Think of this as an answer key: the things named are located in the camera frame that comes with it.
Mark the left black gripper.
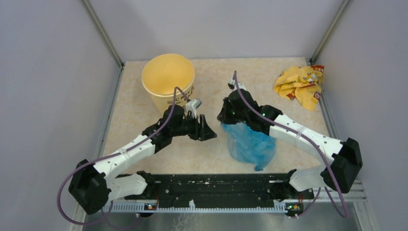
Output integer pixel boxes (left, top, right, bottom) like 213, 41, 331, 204
171, 112, 217, 141

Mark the blue plastic trash bag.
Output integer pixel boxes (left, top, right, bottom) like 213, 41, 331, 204
221, 123, 276, 171

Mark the yellow capybara trash bin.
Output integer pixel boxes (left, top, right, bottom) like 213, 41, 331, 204
141, 53, 196, 113

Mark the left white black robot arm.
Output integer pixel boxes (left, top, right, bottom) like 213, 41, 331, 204
68, 105, 217, 215

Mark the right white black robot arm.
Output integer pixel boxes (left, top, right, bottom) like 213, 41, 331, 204
217, 89, 363, 198

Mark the yellow crumpled snack bag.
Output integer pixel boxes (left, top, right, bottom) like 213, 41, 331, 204
273, 65, 325, 111

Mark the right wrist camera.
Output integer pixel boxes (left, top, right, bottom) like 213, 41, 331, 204
228, 81, 247, 91

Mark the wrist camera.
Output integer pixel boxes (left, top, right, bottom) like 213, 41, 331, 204
185, 98, 202, 118
228, 81, 247, 91

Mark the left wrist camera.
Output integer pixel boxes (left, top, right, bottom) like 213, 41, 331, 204
185, 98, 202, 118

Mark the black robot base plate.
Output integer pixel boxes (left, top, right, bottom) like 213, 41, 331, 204
124, 171, 314, 209

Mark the white slotted cable duct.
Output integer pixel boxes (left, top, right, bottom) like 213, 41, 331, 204
103, 200, 288, 214

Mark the left aluminium frame post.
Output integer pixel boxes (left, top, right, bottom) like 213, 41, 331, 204
80, 0, 124, 69

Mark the aluminium frame post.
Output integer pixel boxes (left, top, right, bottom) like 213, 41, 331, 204
80, 0, 124, 69
308, 0, 353, 65

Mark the right aluminium frame post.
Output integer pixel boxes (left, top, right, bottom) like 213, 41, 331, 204
308, 0, 353, 65

